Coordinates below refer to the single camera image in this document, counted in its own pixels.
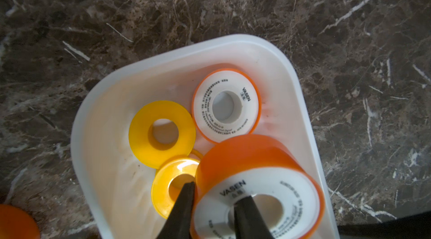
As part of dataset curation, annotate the orange tape roll mid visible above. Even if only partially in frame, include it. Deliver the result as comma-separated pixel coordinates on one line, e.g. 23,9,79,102
190,134,325,239

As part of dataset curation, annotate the orange tape roll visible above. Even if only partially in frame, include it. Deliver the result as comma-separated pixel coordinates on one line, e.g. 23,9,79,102
0,204,40,239
192,68,262,143

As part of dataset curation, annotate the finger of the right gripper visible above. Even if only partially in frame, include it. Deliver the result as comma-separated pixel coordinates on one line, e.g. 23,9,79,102
337,212,431,239

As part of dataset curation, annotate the yellow tape roll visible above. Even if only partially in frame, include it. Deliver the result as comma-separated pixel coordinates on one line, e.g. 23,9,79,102
129,101,196,169
151,157,200,219

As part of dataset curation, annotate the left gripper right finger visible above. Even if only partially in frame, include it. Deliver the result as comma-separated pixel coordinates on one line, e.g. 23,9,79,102
234,196,274,239

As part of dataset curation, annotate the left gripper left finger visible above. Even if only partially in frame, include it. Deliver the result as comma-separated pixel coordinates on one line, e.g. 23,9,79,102
157,182,195,239

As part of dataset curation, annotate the white plastic storage box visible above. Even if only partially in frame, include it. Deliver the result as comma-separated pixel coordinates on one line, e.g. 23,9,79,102
71,34,340,239

